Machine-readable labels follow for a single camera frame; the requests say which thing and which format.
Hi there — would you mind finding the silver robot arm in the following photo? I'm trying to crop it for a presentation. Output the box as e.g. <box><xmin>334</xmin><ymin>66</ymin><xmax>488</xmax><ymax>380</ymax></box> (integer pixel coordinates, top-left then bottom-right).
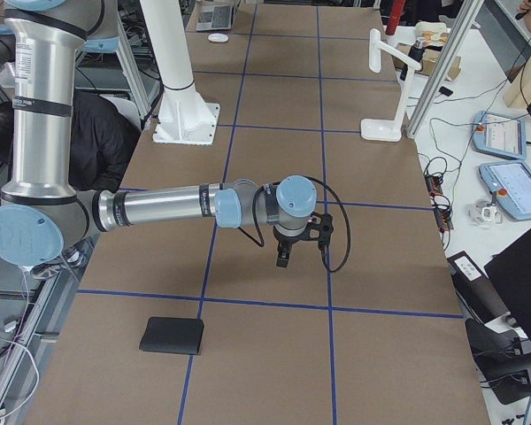
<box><xmin>0</xmin><ymin>1</ymin><xmax>321</xmax><ymax>267</ymax></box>

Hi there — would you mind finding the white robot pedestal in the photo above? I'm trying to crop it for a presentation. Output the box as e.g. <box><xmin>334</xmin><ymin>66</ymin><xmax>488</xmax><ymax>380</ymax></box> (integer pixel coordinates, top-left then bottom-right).
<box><xmin>141</xmin><ymin>0</ymin><xmax>220</xmax><ymax>146</ymax></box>

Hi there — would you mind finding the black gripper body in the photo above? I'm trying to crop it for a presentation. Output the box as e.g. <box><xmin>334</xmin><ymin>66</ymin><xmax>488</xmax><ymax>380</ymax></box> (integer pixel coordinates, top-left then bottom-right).
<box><xmin>273</xmin><ymin>233</ymin><xmax>300</xmax><ymax>253</ymax></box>

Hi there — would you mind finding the blue teach pendant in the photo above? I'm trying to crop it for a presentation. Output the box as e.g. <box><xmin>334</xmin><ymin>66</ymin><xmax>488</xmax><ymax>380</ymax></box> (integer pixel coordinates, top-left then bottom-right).
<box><xmin>479</xmin><ymin>160</ymin><xmax>531</xmax><ymax>220</ymax></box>
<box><xmin>473</xmin><ymin>110</ymin><xmax>527</xmax><ymax>159</ymax></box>

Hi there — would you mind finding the black monitor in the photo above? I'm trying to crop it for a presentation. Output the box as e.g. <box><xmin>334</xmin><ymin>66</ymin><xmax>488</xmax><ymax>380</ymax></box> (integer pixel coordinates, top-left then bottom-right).
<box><xmin>485</xmin><ymin>229</ymin><xmax>531</xmax><ymax>341</ymax></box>

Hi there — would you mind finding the white desk lamp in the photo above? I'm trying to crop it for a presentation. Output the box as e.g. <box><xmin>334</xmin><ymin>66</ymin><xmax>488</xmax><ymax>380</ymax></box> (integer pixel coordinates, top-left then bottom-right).
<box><xmin>359</xmin><ymin>27</ymin><xmax>421</xmax><ymax>142</ymax></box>

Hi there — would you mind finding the black mouse pad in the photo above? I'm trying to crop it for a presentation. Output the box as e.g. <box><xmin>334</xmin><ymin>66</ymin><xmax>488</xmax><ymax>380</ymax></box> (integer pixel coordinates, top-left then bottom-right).
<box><xmin>139</xmin><ymin>317</ymin><xmax>204</xmax><ymax>355</ymax></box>

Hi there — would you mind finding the aluminium frame post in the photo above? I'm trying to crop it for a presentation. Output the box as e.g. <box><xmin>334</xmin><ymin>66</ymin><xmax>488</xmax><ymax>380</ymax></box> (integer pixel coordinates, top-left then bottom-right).
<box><xmin>405</xmin><ymin>0</ymin><xmax>484</xmax><ymax>139</ymax></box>

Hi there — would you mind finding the upper blue teach pendant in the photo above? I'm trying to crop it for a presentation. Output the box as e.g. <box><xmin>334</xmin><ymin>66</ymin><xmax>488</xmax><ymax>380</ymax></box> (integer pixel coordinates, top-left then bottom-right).
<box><xmin>473</xmin><ymin>110</ymin><xmax>527</xmax><ymax>159</ymax></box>

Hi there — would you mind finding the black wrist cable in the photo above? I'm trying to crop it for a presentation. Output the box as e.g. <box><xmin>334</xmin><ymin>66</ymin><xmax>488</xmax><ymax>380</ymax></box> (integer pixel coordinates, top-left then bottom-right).
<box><xmin>238</xmin><ymin>176</ymin><xmax>352</xmax><ymax>274</ymax></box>

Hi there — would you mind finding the lower blue teach pendant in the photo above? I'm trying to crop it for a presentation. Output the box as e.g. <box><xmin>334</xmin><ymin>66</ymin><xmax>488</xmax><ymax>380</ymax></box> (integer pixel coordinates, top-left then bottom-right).
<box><xmin>479</xmin><ymin>160</ymin><xmax>531</xmax><ymax>220</ymax></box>

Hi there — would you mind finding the grey laptop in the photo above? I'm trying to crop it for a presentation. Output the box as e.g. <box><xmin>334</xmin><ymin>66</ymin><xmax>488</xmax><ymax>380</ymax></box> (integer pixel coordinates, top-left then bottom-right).
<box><xmin>196</xmin><ymin>4</ymin><xmax>238</xmax><ymax>32</ymax></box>

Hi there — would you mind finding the person in black jacket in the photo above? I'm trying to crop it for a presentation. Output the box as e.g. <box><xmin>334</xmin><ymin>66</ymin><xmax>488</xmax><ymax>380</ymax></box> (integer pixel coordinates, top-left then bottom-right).
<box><xmin>0</xmin><ymin>90</ymin><xmax>141</xmax><ymax>193</ymax></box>

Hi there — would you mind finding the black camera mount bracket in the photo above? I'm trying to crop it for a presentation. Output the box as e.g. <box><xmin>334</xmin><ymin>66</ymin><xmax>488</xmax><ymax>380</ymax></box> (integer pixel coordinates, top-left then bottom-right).
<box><xmin>301</xmin><ymin>212</ymin><xmax>334</xmax><ymax>267</ymax></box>

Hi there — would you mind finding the white computer mouse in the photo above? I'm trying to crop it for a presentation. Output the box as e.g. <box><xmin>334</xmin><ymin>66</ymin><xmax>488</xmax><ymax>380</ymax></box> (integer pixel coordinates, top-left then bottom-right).
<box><xmin>207</xmin><ymin>33</ymin><xmax>229</xmax><ymax>43</ymax></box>

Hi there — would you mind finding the red cylinder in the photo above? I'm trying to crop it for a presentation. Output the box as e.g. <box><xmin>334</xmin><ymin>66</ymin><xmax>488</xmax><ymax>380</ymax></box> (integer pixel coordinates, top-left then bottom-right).
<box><xmin>385</xmin><ymin>0</ymin><xmax>405</xmax><ymax>35</ymax></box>

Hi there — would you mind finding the cardboard box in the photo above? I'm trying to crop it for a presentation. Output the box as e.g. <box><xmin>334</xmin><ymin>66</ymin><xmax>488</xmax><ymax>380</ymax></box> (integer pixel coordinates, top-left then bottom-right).
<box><xmin>396</xmin><ymin>42</ymin><xmax>461</xmax><ymax>81</ymax></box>

